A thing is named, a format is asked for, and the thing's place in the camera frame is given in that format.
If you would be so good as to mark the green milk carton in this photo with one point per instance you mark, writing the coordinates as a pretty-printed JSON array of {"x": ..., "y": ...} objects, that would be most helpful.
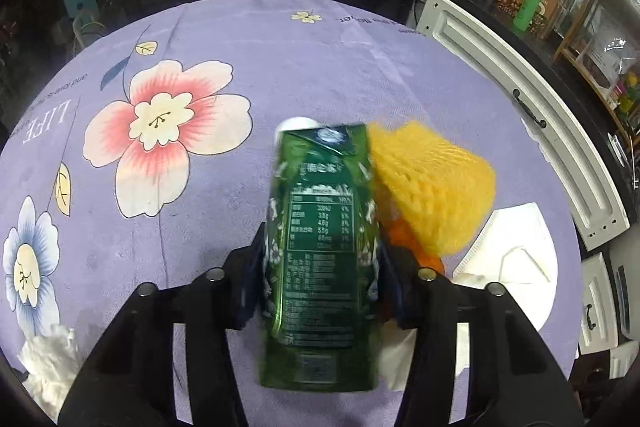
[{"x": 321, "y": 264}]

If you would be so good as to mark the white long drawer front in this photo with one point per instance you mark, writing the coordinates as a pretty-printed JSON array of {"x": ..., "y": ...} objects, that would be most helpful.
[{"x": 579, "y": 152}]

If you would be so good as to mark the white drawer cabinet stack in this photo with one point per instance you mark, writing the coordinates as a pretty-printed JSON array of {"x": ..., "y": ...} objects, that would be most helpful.
[{"x": 599, "y": 330}]

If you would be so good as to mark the wooden desktop shelf rack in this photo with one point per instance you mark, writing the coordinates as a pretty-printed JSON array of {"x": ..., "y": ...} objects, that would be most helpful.
[{"x": 602, "y": 44}]

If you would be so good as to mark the white paper plate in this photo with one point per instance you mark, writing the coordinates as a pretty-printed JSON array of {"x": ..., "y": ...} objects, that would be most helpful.
[{"x": 515, "y": 249}]

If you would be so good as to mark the crumpled white tissue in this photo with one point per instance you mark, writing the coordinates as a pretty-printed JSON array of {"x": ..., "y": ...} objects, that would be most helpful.
[{"x": 52, "y": 364}]

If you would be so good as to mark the yellow foam fruit net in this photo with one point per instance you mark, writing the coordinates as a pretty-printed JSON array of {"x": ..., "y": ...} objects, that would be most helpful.
[{"x": 443, "y": 191}]

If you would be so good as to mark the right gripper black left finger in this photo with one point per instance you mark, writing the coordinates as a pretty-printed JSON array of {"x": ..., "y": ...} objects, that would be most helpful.
[{"x": 128, "y": 378}]

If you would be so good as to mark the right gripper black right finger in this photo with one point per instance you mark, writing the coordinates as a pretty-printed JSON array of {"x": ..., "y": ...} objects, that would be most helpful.
[{"x": 514, "y": 379}]

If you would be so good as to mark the green plastic bottle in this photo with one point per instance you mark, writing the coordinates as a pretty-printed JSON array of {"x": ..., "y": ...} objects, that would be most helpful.
[{"x": 525, "y": 14}]

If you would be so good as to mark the purple floral tablecloth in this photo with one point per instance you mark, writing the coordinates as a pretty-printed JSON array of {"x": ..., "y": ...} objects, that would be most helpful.
[{"x": 149, "y": 158}]

